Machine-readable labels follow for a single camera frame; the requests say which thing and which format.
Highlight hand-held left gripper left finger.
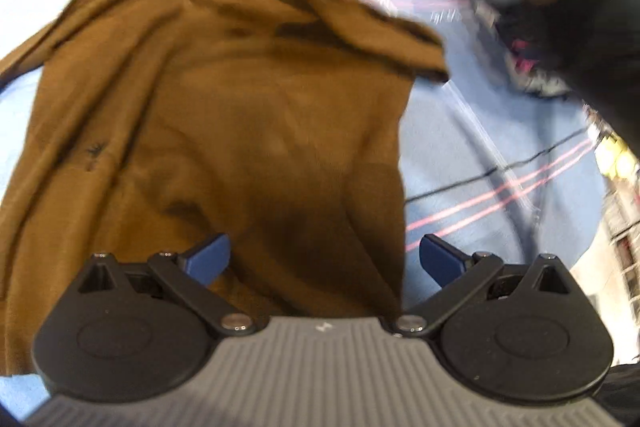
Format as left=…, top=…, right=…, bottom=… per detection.
left=75, top=233, right=255, bottom=337

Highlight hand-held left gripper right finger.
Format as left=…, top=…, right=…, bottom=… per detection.
left=391, top=233, right=577, bottom=338

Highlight brown knit sweater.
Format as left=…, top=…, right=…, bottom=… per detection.
left=0, top=0, right=451, bottom=378

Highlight blue plaid bed sheet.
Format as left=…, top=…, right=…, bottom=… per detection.
left=0, top=0, right=608, bottom=413

